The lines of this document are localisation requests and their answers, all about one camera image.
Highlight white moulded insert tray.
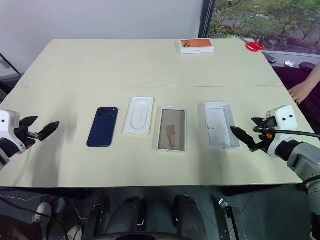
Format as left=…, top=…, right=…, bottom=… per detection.
left=123, top=96, right=155, bottom=136

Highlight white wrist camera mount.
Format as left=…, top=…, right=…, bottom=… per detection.
left=265, top=104, right=301, bottom=157
left=0, top=109, right=27, bottom=156

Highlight white rectangular plastic tray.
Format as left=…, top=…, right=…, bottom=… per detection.
left=204, top=101, right=241, bottom=151

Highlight black floor cable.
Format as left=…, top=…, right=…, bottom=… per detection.
left=0, top=194, right=71, bottom=240

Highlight orange printed phone box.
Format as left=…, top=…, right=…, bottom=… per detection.
left=178, top=38, right=216, bottom=55

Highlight bystander bare hand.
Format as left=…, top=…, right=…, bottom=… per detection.
left=288, top=78, right=319, bottom=105

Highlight dark rounded robot body edge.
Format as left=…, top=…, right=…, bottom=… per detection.
left=108, top=231, right=202, bottom=240

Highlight black remote control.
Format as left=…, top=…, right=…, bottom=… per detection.
left=261, top=51, right=278, bottom=64

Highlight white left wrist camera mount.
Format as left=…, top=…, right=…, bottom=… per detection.
left=0, top=109, right=27, bottom=156

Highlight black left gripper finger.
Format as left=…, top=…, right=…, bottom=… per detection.
left=19, top=115, right=39, bottom=131
left=36, top=121, right=61, bottom=143

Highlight white box base brown inside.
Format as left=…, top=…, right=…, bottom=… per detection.
left=156, top=106, right=188, bottom=152

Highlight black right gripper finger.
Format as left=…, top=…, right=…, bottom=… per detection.
left=250, top=116, right=265, bottom=129
left=229, top=125, right=259, bottom=151

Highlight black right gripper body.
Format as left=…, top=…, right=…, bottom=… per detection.
left=249, top=116, right=279, bottom=152

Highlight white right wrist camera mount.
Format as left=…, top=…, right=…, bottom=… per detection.
left=265, top=104, right=301, bottom=157

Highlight white sneaker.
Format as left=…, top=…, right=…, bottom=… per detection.
left=31, top=201, right=53, bottom=224
left=66, top=224, right=84, bottom=240

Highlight dark blue smartphone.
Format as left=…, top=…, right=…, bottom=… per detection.
left=86, top=107, right=119, bottom=148

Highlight black metal table bracket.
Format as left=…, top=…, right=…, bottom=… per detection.
left=217, top=197, right=249, bottom=240

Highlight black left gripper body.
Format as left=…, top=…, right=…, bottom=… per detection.
left=14, top=122, right=41, bottom=149

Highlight dark rounded robot leg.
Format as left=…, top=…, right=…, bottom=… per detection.
left=172, top=194, right=207, bottom=240
left=109, top=196, right=149, bottom=237

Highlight red handled scissors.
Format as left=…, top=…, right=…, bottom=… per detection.
left=239, top=36, right=265, bottom=53

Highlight dark window frame post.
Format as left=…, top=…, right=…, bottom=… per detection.
left=198, top=0, right=217, bottom=40

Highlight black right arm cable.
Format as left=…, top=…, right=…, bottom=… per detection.
left=252, top=125, right=320, bottom=139

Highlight black chair armrest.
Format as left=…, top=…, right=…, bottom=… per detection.
left=299, top=61, right=318, bottom=71

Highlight bystander dark clothing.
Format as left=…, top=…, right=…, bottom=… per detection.
left=271, top=64, right=320, bottom=133

